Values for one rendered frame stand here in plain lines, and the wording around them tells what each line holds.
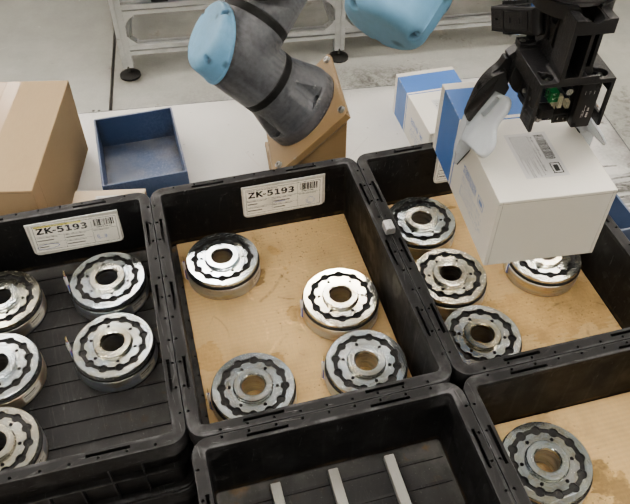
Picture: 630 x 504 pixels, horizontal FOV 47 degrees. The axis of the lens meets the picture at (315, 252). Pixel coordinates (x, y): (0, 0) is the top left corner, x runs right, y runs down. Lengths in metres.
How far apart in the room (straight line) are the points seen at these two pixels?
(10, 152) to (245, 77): 0.40
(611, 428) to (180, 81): 2.31
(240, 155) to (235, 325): 0.53
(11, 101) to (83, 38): 1.92
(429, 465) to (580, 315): 0.32
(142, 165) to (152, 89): 1.49
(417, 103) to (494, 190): 0.73
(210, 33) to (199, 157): 0.33
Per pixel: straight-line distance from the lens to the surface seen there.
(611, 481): 0.93
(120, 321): 0.99
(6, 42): 3.39
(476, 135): 0.75
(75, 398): 0.97
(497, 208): 0.72
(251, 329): 0.98
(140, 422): 0.93
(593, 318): 1.06
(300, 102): 1.24
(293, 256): 1.07
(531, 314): 1.04
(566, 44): 0.67
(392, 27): 0.60
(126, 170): 1.44
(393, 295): 0.95
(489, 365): 0.85
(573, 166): 0.78
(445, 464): 0.89
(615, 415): 0.98
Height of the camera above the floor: 1.61
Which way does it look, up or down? 47 degrees down
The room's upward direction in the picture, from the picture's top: straight up
